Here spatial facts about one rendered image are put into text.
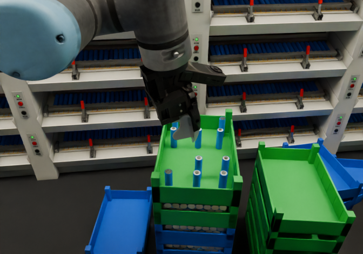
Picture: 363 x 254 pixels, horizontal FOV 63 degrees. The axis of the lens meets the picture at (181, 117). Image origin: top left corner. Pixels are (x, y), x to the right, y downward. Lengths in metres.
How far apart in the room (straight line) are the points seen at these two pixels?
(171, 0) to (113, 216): 1.02
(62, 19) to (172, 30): 0.18
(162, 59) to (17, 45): 0.23
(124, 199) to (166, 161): 0.60
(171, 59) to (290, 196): 0.64
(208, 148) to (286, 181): 0.31
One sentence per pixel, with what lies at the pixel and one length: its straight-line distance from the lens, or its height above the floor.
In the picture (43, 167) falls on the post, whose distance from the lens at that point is 1.52.
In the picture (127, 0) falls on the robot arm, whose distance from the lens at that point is 0.46.
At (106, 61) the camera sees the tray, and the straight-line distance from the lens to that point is 1.25.
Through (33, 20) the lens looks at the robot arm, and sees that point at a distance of 0.34.
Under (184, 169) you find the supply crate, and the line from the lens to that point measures 0.79.
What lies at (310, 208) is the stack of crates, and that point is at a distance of 0.98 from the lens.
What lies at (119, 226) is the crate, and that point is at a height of 0.00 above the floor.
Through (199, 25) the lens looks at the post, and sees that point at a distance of 1.13.
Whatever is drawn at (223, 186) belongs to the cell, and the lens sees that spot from 0.71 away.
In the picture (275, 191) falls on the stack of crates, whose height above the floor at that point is 0.32.
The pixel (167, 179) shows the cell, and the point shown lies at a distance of 0.69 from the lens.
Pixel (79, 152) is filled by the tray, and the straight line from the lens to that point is 1.48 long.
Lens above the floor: 1.02
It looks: 34 degrees down
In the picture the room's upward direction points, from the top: straight up
